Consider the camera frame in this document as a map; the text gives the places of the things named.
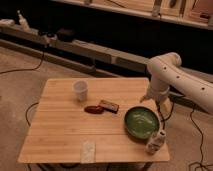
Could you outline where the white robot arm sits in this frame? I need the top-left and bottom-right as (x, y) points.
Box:
(140, 52), (213, 114)

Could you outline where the black cable right side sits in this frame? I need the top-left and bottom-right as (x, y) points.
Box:
(188, 106), (213, 171)

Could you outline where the black cable on floor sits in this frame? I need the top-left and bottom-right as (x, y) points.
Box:
(0, 49), (46, 76)

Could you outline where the green bowl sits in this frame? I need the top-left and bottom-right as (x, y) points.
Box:
(124, 106), (160, 140)

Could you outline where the brown rectangular block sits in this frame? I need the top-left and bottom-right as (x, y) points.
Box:
(99, 100), (119, 113)

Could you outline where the small white bottle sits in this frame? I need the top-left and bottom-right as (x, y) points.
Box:
(146, 130), (166, 155)

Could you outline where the black device on ledge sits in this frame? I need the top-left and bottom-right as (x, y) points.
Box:
(56, 28), (75, 42)

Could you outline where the wooden table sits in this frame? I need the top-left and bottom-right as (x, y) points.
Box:
(18, 78), (170, 163)

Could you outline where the white spray bottle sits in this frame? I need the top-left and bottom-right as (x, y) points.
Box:
(17, 11), (30, 31)

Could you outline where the translucent plastic cup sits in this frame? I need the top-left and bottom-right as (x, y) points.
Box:
(73, 81), (88, 102)

